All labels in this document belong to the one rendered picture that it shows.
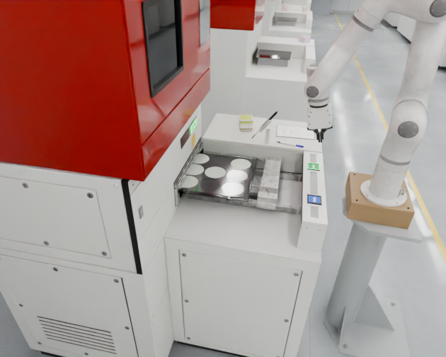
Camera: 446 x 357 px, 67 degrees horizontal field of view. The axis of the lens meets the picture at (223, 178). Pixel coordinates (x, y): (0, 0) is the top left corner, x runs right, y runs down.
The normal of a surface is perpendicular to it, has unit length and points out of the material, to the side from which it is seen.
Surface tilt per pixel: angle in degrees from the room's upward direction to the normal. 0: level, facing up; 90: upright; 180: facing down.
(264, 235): 0
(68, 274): 90
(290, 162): 90
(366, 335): 0
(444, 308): 0
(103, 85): 90
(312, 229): 90
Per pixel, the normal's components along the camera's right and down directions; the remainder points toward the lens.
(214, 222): 0.02, -0.83
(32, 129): -0.20, 0.54
